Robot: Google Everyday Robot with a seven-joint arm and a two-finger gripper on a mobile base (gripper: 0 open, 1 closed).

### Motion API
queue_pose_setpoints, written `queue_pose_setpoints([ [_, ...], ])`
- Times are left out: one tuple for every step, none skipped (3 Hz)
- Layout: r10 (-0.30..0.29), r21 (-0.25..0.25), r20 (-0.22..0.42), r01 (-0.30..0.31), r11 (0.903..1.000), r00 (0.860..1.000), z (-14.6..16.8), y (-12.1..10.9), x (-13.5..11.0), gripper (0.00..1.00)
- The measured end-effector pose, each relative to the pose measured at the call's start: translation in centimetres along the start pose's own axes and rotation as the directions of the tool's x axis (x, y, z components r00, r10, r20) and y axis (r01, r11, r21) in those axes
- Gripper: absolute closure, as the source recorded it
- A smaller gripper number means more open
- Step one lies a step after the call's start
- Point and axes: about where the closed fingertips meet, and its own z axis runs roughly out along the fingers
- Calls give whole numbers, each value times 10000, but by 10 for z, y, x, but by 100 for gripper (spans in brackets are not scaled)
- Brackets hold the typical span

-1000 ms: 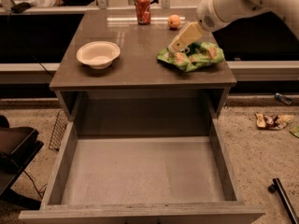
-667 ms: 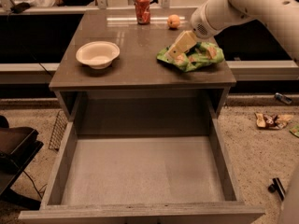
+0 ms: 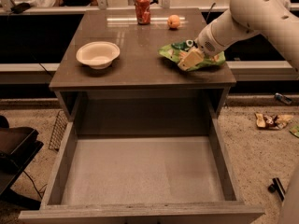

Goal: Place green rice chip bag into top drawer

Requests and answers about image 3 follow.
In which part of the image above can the open grey top drawer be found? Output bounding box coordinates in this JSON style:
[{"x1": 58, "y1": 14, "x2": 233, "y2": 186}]
[{"x1": 18, "y1": 91, "x2": 265, "y2": 224}]

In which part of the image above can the white paper bowl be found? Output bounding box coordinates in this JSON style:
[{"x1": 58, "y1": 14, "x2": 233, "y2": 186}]
[{"x1": 76, "y1": 41, "x2": 121, "y2": 69}]

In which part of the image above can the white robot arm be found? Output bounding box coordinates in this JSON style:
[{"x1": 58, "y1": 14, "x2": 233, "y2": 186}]
[{"x1": 195, "y1": 0, "x2": 299, "y2": 70}]

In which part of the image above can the crumpled yellow snack wrapper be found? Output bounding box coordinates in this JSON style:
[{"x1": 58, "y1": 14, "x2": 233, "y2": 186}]
[{"x1": 255, "y1": 113, "x2": 293, "y2": 130}]

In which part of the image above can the black bar on floor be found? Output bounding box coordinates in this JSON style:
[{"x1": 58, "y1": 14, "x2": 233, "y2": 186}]
[{"x1": 268, "y1": 177, "x2": 286, "y2": 201}]

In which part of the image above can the green packet on floor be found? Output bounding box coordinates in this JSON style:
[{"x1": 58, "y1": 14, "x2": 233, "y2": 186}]
[{"x1": 290, "y1": 125, "x2": 299, "y2": 138}]

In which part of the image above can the grey drawer cabinet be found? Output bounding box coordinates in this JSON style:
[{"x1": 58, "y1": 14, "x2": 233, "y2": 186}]
[{"x1": 49, "y1": 7, "x2": 237, "y2": 137}]

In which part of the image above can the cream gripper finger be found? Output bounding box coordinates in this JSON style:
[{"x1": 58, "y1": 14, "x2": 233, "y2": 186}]
[{"x1": 178, "y1": 48, "x2": 205, "y2": 71}]

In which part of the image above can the wire mesh basket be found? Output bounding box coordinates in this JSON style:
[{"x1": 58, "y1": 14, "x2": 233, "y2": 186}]
[{"x1": 49, "y1": 110, "x2": 67, "y2": 151}]

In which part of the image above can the green rice chip bag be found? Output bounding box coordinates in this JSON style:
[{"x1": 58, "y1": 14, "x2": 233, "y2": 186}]
[{"x1": 159, "y1": 40, "x2": 226, "y2": 72}]

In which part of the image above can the orange soda can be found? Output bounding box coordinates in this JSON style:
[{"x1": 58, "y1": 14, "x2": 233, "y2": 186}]
[{"x1": 135, "y1": 0, "x2": 150, "y2": 25}]

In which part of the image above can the orange fruit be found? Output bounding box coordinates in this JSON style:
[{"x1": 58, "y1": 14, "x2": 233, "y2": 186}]
[{"x1": 167, "y1": 15, "x2": 180, "y2": 29}]

